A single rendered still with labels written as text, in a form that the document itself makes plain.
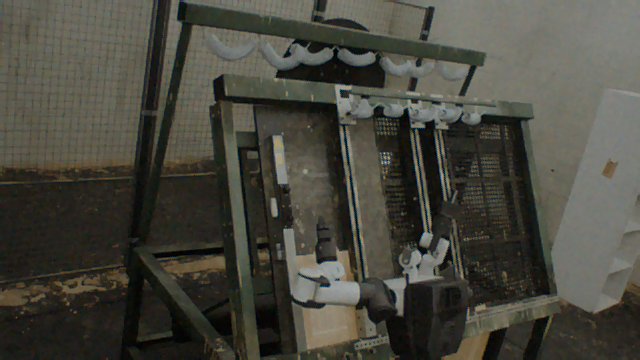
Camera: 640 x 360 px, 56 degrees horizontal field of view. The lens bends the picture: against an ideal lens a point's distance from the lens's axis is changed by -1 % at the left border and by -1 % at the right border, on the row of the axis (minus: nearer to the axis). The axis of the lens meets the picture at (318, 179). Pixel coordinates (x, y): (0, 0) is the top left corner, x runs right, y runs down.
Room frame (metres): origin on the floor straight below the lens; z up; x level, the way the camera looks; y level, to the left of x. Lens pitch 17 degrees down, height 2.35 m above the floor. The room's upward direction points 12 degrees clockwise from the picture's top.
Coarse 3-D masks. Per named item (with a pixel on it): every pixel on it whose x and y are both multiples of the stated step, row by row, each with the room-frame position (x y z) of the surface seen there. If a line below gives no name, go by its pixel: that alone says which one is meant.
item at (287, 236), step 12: (276, 156) 2.63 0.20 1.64; (276, 168) 2.60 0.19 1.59; (276, 180) 2.59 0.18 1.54; (276, 192) 2.58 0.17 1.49; (288, 240) 2.49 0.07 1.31; (288, 252) 2.46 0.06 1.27; (288, 264) 2.44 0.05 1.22; (288, 276) 2.42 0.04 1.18; (288, 288) 2.40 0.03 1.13; (288, 300) 2.39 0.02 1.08; (300, 312) 2.37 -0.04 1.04; (300, 324) 2.35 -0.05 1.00; (300, 336) 2.32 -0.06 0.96; (300, 348) 2.30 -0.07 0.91
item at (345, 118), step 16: (336, 96) 2.91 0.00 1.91; (368, 96) 2.85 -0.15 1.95; (336, 112) 2.92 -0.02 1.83; (352, 112) 2.85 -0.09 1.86; (336, 128) 2.90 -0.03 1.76; (336, 144) 2.88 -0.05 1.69; (336, 160) 2.86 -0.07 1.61; (352, 160) 2.85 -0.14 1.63; (352, 176) 2.82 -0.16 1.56; (352, 192) 2.79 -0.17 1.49; (352, 208) 2.74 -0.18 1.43; (352, 224) 2.70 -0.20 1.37; (352, 240) 2.68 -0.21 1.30; (352, 256) 2.66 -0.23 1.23; (368, 320) 2.53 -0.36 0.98; (368, 336) 2.50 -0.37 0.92
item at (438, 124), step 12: (432, 96) 3.34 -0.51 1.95; (444, 108) 3.37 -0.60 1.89; (456, 108) 3.24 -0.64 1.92; (432, 120) 3.33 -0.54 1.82; (456, 120) 3.25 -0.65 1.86; (432, 132) 3.30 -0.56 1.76; (432, 144) 3.29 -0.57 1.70; (432, 156) 3.27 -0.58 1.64; (444, 156) 3.27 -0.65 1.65; (432, 168) 3.25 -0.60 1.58; (444, 168) 3.24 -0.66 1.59; (432, 180) 3.23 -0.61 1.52; (444, 180) 3.22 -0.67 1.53; (444, 192) 3.17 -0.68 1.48; (456, 240) 3.09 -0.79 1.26; (456, 252) 3.06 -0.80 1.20; (456, 264) 3.03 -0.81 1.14; (468, 312) 2.94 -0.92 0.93
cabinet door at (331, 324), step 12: (300, 264) 2.50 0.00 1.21; (312, 264) 2.53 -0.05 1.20; (348, 264) 2.66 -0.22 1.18; (348, 276) 2.63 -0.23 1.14; (312, 312) 2.43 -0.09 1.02; (324, 312) 2.47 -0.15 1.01; (336, 312) 2.51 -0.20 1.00; (348, 312) 2.55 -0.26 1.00; (312, 324) 2.41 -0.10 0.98; (324, 324) 2.45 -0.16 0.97; (336, 324) 2.48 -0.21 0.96; (348, 324) 2.52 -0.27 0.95; (312, 336) 2.38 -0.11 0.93; (324, 336) 2.42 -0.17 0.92; (336, 336) 2.45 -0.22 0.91; (348, 336) 2.49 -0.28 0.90
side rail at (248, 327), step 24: (216, 120) 2.57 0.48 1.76; (216, 144) 2.54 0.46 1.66; (216, 168) 2.51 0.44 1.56; (240, 192) 2.43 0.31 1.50; (240, 216) 2.38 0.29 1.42; (240, 240) 2.34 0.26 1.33; (240, 264) 2.29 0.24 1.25; (240, 288) 2.24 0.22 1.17; (240, 312) 2.22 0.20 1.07; (240, 336) 2.20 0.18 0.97
